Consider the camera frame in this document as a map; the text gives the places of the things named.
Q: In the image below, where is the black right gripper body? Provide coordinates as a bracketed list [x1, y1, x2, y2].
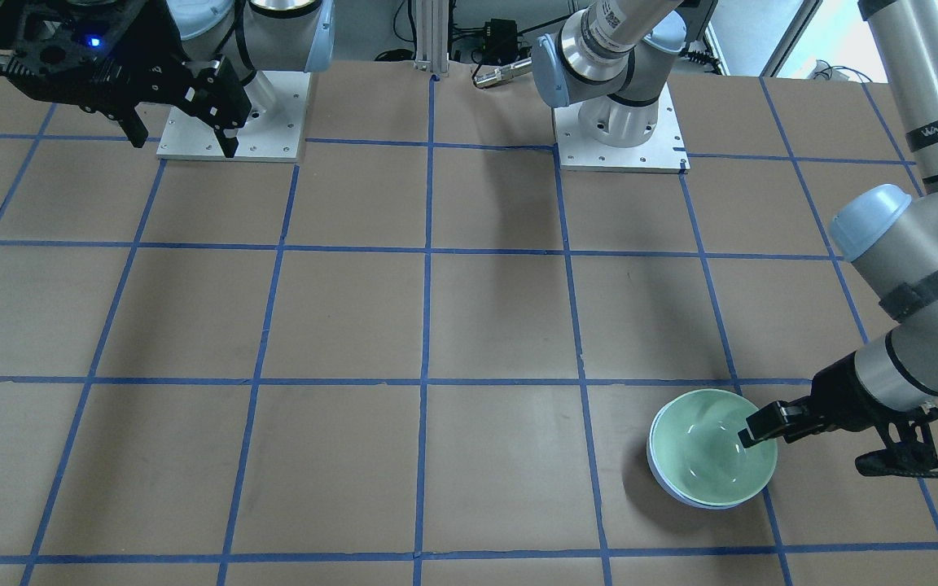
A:
[0, 1, 193, 111]

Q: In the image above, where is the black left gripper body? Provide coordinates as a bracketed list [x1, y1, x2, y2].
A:
[804, 353, 897, 435]

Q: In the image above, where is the green ceramic bowl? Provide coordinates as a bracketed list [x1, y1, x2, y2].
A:
[650, 389, 778, 502]

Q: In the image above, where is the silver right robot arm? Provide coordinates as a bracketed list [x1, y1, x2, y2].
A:
[0, 1, 335, 163]

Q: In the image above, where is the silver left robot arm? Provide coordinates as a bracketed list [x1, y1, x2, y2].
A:
[531, 1, 938, 449]

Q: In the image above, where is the blue ceramic bowl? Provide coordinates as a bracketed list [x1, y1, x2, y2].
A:
[647, 407, 771, 511]

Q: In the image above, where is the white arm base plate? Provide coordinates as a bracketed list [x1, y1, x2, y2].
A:
[552, 85, 691, 173]
[156, 70, 311, 164]

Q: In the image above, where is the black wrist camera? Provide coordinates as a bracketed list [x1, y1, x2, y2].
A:
[855, 404, 938, 479]

